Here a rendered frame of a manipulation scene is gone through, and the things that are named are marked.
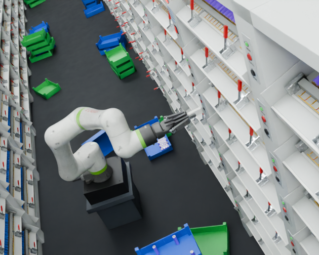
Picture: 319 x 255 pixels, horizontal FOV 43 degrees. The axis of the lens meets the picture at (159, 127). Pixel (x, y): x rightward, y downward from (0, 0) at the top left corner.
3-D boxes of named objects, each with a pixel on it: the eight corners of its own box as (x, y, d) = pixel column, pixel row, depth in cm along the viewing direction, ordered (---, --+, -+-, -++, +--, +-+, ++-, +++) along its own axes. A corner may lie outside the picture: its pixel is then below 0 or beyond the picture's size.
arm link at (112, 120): (104, 123, 210) (85, 134, 205) (94, 103, 207) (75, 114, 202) (133, 126, 178) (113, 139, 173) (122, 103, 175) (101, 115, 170)
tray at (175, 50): (199, 89, 183) (182, 70, 175) (161, 41, 232) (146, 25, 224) (234, 59, 180) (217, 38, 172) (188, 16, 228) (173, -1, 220)
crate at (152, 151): (173, 149, 318) (171, 144, 311) (150, 160, 317) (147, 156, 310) (158, 120, 333) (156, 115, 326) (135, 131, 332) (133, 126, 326)
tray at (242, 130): (280, 191, 127) (260, 170, 119) (207, 99, 176) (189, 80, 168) (333, 150, 124) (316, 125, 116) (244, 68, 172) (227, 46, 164)
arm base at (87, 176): (74, 189, 259) (70, 183, 255) (75, 173, 270) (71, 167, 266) (113, 179, 257) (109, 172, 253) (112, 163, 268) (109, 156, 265)
